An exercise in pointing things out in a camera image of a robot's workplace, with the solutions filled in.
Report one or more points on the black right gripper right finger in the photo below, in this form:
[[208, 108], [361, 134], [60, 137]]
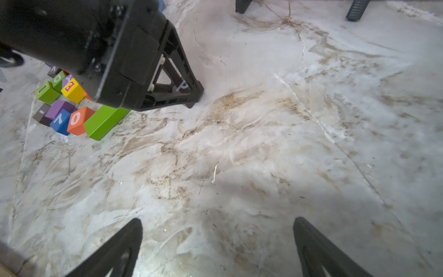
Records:
[[319, 255]]

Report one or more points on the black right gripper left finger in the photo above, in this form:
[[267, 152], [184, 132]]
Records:
[[117, 257]]

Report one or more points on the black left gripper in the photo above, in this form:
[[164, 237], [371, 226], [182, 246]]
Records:
[[123, 53]]

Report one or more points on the yellow E block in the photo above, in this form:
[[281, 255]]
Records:
[[73, 91]]

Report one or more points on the brown P block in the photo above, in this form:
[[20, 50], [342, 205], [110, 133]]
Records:
[[182, 87]]

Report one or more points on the long green block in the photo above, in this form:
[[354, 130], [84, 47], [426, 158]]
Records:
[[103, 121]]

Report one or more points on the orange 0 block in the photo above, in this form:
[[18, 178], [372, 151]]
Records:
[[78, 119]]

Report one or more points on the purple Y block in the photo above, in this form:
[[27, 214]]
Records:
[[66, 80]]

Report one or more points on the green D block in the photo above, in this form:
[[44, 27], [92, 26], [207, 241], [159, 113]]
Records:
[[57, 81]]

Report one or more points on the purple triangle block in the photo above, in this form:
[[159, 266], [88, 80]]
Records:
[[57, 107]]

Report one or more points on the brown K block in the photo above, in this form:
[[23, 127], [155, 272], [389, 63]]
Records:
[[54, 71]]

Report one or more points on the blue 7 block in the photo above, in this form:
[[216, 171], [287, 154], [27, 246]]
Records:
[[61, 122]]

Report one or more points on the green I block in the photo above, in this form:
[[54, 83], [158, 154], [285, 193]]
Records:
[[47, 93]]

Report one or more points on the brown dash block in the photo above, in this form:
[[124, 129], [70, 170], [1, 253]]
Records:
[[40, 115]]

